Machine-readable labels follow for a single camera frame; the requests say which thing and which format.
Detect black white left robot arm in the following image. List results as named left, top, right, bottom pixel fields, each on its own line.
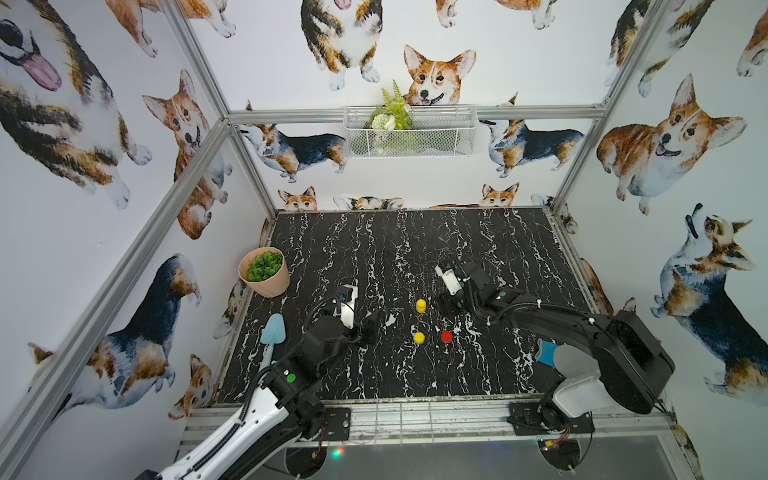
left=138, top=310, right=386, bottom=479

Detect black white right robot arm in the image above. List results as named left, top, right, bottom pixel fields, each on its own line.
left=435, top=258, right=675, bottom=431

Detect light blue silicone spatula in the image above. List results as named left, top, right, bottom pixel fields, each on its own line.
left=259, top=313, right=286, bottom=370

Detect beige paper plant pot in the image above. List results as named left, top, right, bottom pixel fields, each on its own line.
left=238, top=247, right=290, bottom=298

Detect green moss plant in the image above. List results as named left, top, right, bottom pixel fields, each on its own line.
left=246, top=251, right=283, bottom=282

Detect green fern plant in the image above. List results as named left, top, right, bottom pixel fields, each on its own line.
left=369, top=81, right=413, bottom=153

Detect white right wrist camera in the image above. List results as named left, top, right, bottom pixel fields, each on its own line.
left=435, top=264, right=463, bottom=296

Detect aluminium front rail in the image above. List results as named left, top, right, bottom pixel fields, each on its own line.
left=178, top=396, right=673, bottom=455

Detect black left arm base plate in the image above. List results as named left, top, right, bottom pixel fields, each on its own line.
left=311, top=407, right=352, bottom=443

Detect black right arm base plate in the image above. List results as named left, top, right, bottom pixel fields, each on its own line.
left=507, top=400, right=595, bottom=436

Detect white wire mesh basket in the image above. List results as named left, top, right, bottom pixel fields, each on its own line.
left=343, top=106, right=479, bottom=159

